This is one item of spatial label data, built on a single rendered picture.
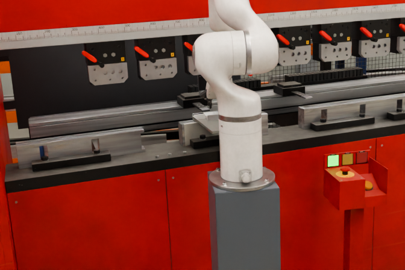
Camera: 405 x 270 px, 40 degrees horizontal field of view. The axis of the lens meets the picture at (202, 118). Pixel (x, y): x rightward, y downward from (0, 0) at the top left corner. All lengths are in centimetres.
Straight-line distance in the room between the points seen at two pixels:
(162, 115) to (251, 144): 109
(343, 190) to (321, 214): 38
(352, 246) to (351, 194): 26
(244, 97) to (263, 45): 15
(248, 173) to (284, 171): 88
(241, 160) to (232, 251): 26
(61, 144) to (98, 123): 32
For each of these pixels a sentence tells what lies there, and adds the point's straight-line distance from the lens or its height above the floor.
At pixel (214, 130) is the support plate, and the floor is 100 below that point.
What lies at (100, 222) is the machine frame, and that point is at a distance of 226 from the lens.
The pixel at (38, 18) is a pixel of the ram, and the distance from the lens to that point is 216.
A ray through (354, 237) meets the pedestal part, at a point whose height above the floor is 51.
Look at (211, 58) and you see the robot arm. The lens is 146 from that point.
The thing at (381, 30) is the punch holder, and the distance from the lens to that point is 265.
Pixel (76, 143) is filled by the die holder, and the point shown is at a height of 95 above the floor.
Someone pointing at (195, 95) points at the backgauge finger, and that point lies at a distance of 256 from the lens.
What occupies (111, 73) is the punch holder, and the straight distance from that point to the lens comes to 220.
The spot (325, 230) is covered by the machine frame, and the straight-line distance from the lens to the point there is 263.
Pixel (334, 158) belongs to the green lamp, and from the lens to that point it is 235.
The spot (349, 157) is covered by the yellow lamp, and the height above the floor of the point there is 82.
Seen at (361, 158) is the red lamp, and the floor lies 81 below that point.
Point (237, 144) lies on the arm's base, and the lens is 152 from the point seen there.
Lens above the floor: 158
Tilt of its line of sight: 15 degrees down
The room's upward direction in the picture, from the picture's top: 3 degrees counter-clockwise
